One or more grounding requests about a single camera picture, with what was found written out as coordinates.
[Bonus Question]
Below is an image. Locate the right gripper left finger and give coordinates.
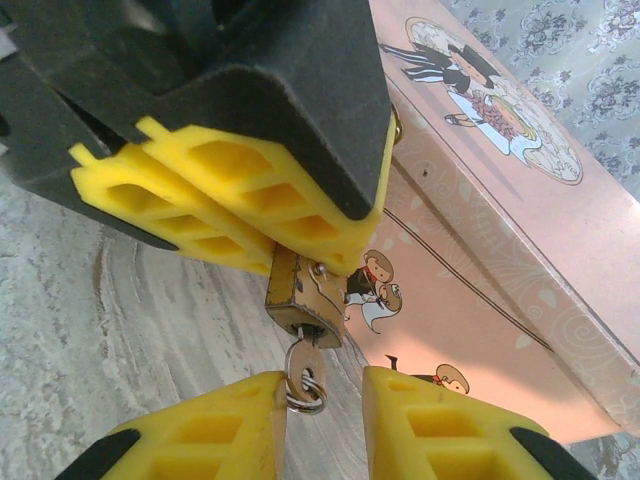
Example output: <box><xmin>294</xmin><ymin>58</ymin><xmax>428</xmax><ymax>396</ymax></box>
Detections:
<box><xmin>57</xmin><ymin>370</ymin><xmax>289</xmax><ymax>480</ymax></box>

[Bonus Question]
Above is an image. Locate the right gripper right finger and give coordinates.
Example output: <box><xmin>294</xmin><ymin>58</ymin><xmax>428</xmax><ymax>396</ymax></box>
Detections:
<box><xmin>362</xmin><ymin>364</ymin><xmax>601</xmax><ymax>480</ymax></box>

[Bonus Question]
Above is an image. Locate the silver key ring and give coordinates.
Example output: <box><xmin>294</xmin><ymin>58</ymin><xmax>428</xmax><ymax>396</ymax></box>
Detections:
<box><xmin>284</xmin><ymin>367</ymin><xmax>330</xmax><ymax>416</ymax></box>

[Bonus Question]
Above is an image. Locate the small silver key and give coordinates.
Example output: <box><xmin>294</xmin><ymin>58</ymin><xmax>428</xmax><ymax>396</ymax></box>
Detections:
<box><xmin>284</xmin><ymin>324</ymin><xmax>329</xmax><ymax>396</ymax></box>

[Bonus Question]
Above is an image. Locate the small brass padlock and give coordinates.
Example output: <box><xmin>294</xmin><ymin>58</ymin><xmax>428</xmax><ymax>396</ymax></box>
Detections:
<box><xmin>264</xmin><ymin>248</ymin><xmax>351</xmax><ymax>351</ymax></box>

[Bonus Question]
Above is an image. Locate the pink wedding couple tin box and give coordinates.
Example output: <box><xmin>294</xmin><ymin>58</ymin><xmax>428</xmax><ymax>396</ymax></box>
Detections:
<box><xmin>344</xmin><ymin>0</ymin><xmax>640</xmax><ymax>446</ymax></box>

